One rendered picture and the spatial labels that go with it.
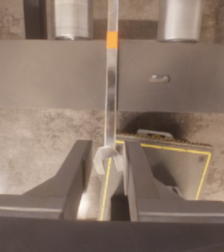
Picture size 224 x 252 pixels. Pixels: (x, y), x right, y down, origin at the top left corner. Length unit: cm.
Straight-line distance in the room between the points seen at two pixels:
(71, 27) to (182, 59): 34
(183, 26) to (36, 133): 135
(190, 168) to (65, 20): 113
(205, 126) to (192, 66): 138
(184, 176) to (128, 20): 115
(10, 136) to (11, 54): 147
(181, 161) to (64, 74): 112
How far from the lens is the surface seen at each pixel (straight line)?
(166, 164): 127
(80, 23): 53
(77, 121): 149
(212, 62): 28
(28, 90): 27
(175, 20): 55
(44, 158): 167
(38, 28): 70
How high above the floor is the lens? 141
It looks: 75 degrees down
